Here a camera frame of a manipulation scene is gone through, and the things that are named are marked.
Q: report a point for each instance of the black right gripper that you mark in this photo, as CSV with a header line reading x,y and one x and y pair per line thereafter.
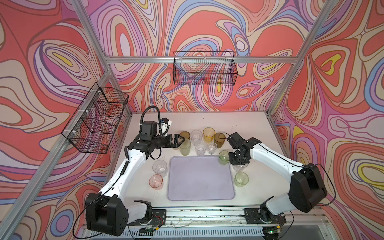
x,y
232,162

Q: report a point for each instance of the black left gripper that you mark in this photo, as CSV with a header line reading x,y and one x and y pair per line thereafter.
x,y
169,138

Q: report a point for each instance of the small green glass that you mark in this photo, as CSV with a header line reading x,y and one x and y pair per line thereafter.
x,y
224,157

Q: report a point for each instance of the pale green textured cup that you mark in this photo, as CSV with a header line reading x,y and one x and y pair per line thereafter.
x,y
241,179

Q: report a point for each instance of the olive amber textured cup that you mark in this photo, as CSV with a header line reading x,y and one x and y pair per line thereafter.
x,y
219,139

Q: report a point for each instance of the yellow smooth cup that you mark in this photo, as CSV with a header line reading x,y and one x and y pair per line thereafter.
x,y
208,134

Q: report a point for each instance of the clear faceted glass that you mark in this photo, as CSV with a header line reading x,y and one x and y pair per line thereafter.
x,y
240,168
201,148

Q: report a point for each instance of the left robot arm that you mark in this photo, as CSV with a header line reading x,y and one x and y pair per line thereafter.
x,y
105,211

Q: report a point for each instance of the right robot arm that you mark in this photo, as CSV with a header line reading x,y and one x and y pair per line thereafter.
x,y
307,188

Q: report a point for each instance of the lavender plastic tray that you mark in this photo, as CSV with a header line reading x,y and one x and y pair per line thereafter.
x,y
199,178

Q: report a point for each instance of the dark amber textured cup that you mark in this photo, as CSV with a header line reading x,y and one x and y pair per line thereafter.
x,y
185,135

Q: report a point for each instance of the tall pale green cup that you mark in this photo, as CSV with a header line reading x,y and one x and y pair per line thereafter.
x,y
185,147

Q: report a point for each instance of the clear tumbler back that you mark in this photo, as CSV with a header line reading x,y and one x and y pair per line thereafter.
x,y
196,136

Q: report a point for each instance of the small clear glass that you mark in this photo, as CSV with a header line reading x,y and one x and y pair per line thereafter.
x,y
211,148

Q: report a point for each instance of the clear glass left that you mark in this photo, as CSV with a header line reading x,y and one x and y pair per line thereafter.
x,y
160,167

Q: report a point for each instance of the pink cup front left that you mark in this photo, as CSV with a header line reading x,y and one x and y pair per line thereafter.
x,y
156,182

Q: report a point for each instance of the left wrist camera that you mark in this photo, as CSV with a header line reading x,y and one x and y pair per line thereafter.
x,y
153,128

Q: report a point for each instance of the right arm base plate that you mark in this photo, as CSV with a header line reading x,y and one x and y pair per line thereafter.
x,y
255,215

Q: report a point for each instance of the black wire basket back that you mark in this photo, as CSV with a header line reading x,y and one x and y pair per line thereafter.
x,y
207,68

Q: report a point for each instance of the black wire basket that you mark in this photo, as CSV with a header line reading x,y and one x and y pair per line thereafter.
x,y
93,126
207,68

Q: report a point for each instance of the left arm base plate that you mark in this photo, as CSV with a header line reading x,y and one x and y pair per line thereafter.
x,y
156,218

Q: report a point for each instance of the black wire basket left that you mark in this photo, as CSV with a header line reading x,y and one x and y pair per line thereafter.
x,y
93,126

